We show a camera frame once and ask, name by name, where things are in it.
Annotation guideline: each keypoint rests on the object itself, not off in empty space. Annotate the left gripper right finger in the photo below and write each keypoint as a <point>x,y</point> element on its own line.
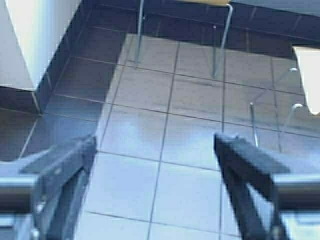
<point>247,173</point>

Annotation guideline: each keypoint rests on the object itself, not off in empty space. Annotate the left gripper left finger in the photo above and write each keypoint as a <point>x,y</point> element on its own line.
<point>62,172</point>

